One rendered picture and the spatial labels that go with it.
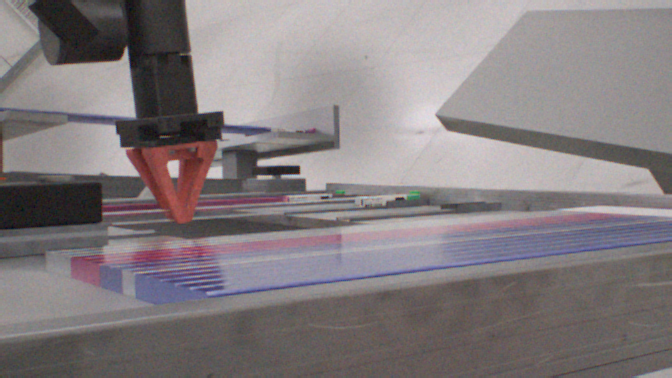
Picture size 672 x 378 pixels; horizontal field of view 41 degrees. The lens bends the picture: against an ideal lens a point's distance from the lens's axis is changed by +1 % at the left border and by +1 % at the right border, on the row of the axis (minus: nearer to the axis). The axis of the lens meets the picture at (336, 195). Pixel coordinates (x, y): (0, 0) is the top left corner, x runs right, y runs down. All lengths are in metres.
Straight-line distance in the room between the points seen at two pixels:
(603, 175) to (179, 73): 1.43
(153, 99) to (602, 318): 0.49
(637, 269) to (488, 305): 0.10
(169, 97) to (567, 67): 0.67
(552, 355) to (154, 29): 0.50
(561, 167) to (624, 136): 1.08
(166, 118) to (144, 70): 0.06
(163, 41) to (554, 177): 1.49
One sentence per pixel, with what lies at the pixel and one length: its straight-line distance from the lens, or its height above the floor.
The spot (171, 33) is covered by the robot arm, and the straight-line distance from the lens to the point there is 0.81.
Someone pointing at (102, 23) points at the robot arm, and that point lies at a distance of 0.79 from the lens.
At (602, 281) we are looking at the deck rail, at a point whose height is 0.95.
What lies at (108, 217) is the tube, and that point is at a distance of 0.80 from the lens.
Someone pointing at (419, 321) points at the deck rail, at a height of 1.03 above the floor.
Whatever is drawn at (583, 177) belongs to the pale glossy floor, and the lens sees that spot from 2.12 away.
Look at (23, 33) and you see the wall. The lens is 8.78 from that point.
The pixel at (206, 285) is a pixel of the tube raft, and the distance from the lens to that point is 0.36.
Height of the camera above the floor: 1.24
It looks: 27 degrees down
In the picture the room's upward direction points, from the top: 42 degrees counter-clockwise
